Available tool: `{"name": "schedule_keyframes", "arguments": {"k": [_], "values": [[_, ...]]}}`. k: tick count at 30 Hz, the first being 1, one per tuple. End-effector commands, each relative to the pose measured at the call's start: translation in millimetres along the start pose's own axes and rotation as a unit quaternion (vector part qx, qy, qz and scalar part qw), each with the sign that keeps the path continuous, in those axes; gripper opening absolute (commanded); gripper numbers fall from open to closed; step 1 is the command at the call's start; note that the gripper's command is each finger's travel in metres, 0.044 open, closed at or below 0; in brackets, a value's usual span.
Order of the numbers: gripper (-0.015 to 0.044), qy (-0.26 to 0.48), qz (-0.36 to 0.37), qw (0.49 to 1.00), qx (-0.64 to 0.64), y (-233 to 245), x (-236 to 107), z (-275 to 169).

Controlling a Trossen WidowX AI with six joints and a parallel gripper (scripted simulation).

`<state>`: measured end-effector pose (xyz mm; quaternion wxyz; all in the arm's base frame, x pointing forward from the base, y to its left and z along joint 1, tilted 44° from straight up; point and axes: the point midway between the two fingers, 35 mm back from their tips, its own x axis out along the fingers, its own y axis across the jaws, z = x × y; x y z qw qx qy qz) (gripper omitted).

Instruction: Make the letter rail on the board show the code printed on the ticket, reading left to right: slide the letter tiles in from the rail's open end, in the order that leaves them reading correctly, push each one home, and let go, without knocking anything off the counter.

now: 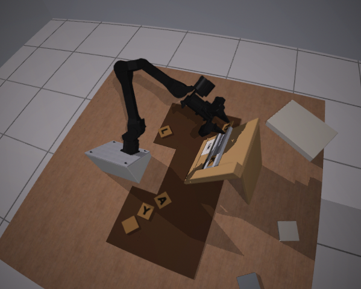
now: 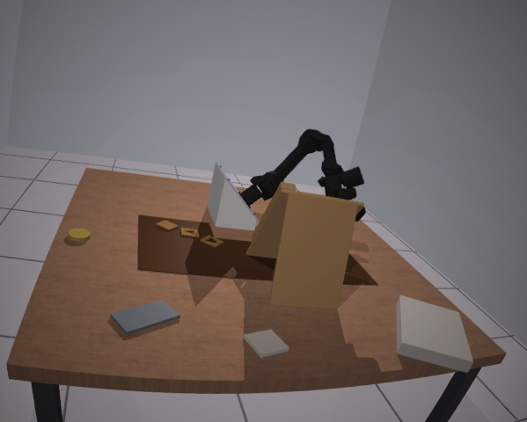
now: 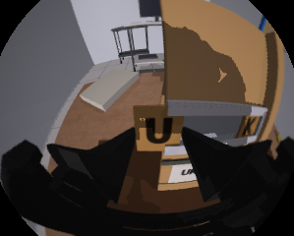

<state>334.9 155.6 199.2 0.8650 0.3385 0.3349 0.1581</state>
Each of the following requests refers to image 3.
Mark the white flat rectangular slab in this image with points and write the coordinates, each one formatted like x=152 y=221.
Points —
x=107 y=89

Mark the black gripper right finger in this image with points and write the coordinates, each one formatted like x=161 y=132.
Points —
x=215 y=163

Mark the tan wooden board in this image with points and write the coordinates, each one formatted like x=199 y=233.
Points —
x=218 y=68

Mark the yellow flat disc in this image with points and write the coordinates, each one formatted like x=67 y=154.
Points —
x=278 y=138

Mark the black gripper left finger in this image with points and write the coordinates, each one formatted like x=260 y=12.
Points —
x=105 y=165

